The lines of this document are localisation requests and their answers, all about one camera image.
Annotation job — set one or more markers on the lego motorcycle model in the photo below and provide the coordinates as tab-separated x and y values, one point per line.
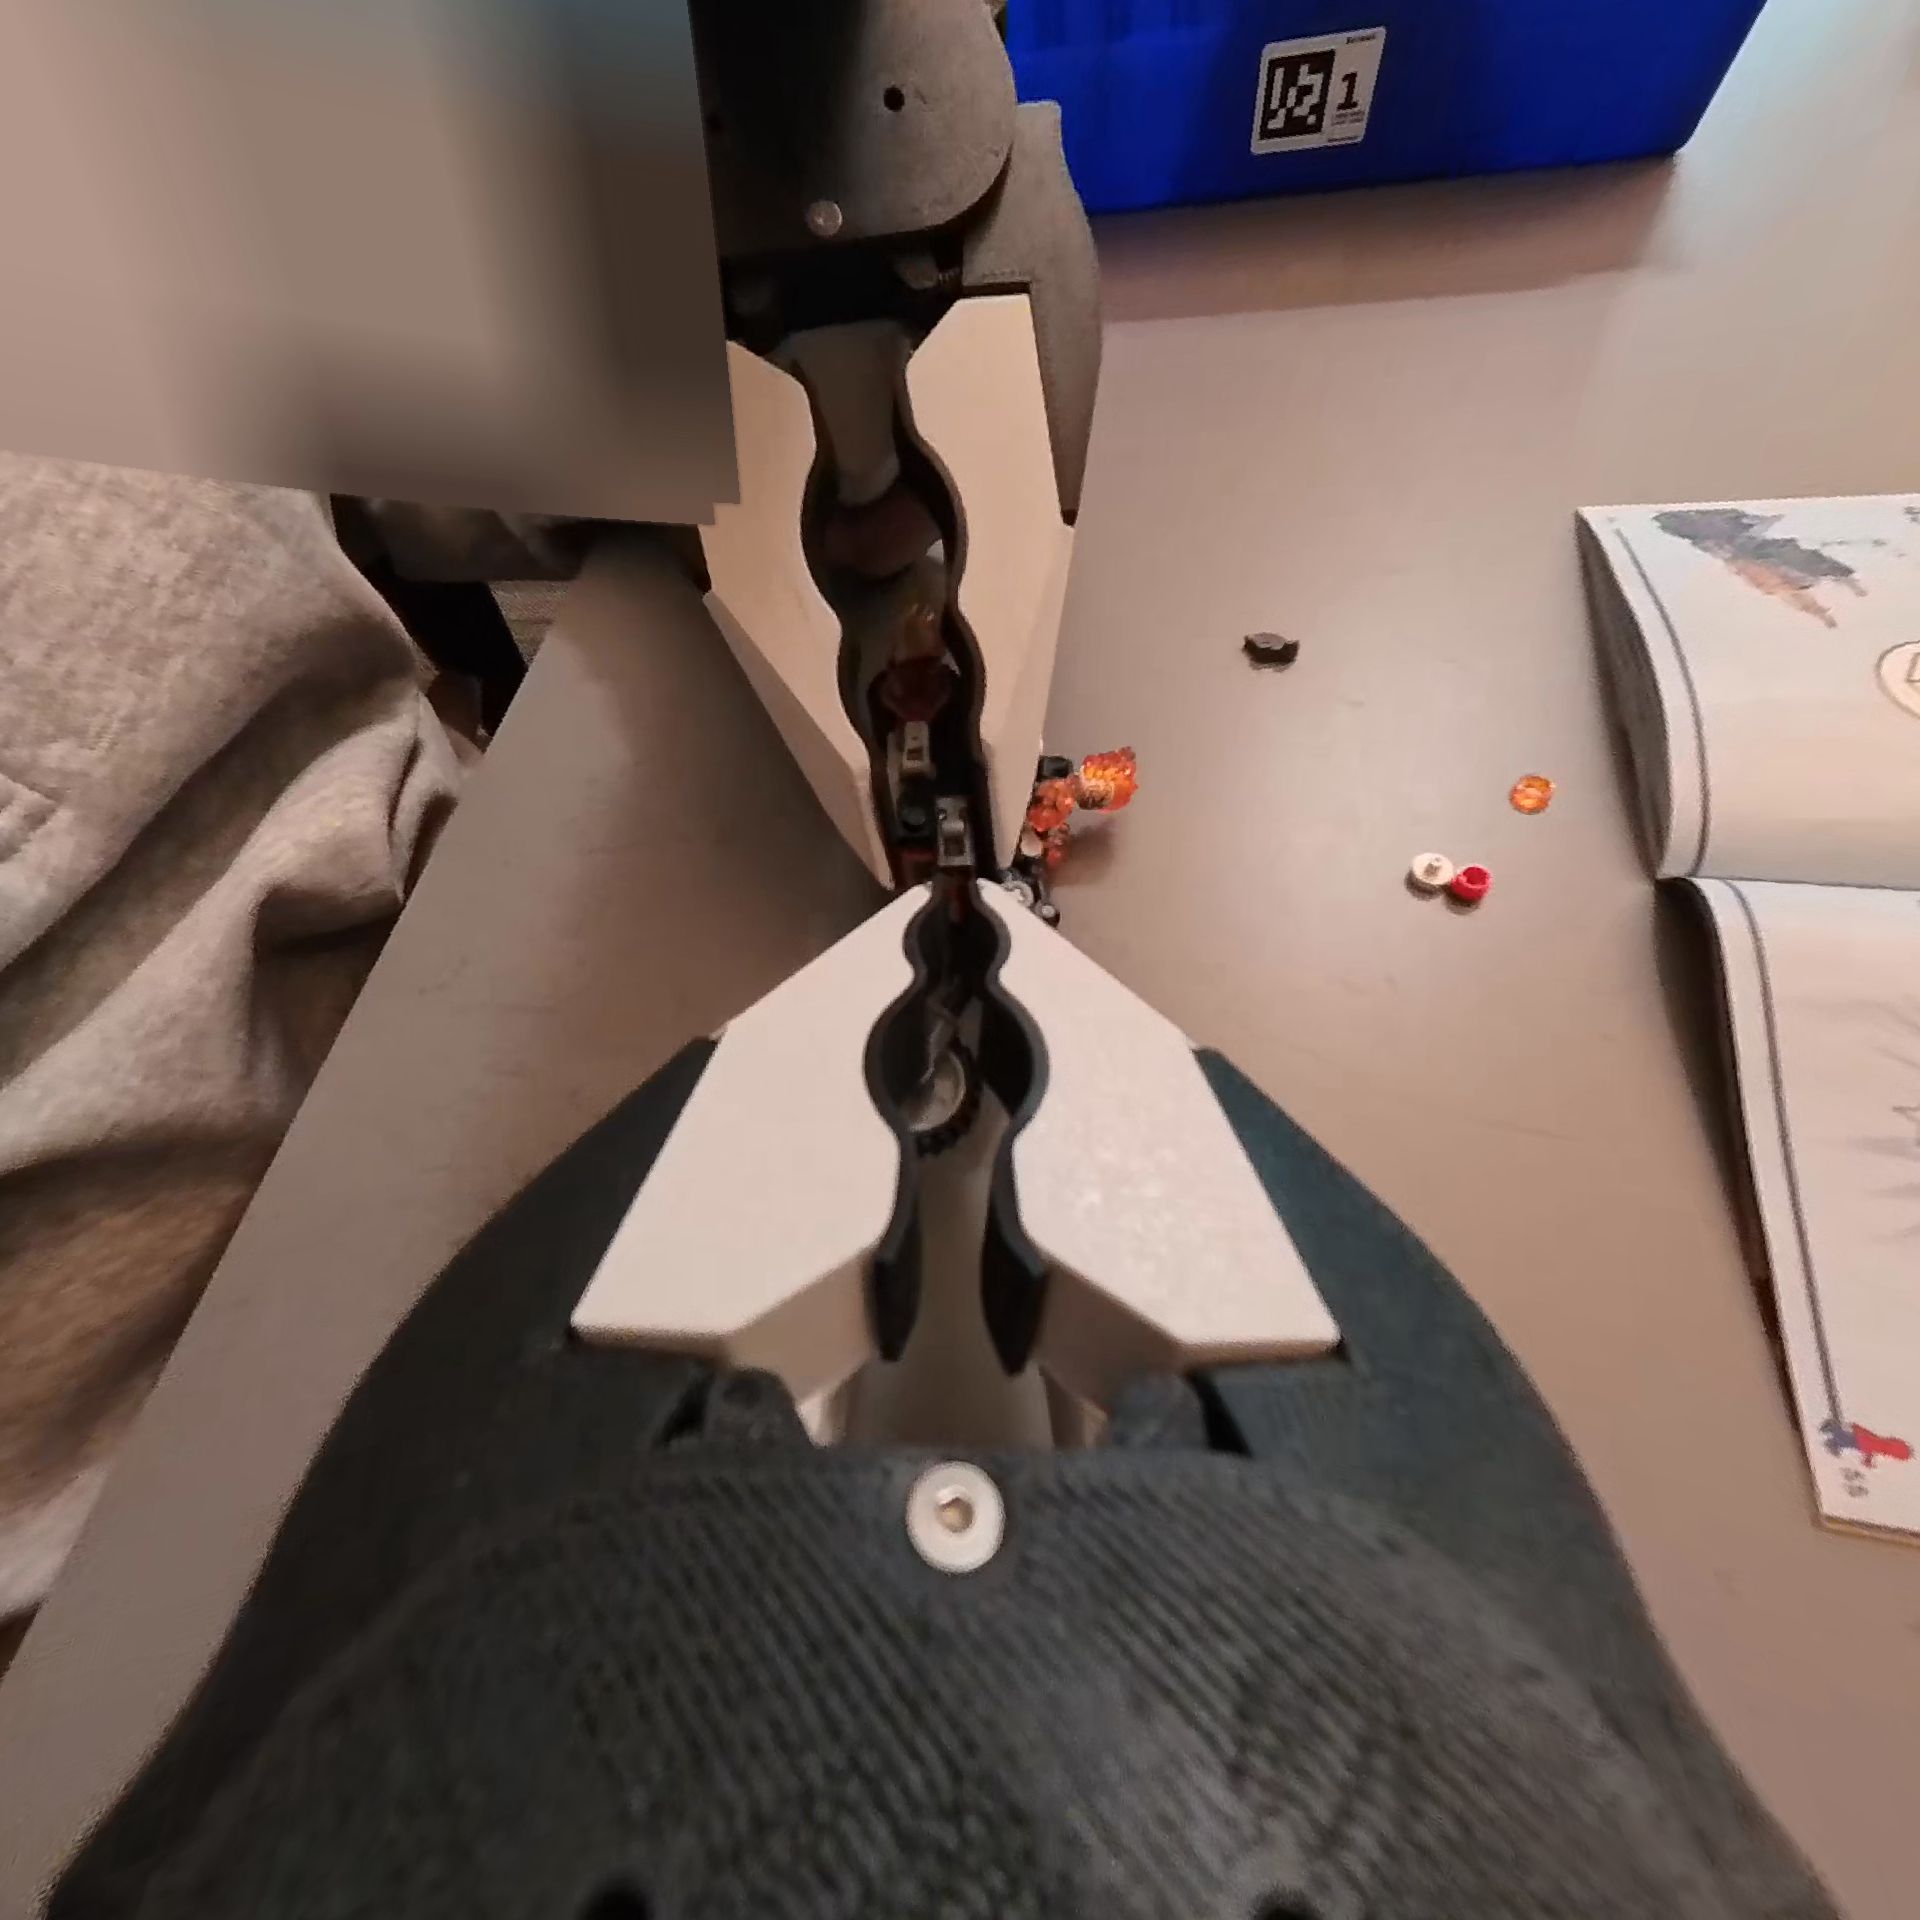
945	840

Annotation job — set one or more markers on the orange round lego stud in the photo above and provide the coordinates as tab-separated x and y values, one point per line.
1530	794

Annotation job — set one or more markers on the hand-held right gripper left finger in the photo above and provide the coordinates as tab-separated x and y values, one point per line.
750	1184

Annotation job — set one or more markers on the lego instruction booklet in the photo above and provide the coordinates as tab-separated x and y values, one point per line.
1800	751

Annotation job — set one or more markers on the small black lego piece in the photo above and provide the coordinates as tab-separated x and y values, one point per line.
1272	648

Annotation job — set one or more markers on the blue plastic bin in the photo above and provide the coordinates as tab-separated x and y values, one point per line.
1501	89

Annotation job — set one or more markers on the red round lego stud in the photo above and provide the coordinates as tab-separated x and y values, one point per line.
1468	882

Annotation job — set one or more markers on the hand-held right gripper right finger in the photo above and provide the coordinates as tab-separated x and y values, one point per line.
1170	1201

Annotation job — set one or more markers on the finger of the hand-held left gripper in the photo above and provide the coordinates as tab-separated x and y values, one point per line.
780	599
1005	493

